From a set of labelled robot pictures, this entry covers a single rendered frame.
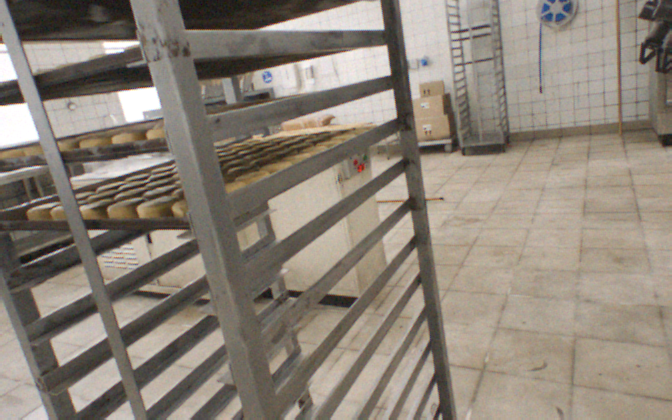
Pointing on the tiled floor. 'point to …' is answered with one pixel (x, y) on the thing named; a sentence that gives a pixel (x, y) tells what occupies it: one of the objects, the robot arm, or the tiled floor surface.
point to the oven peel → (617, 38)
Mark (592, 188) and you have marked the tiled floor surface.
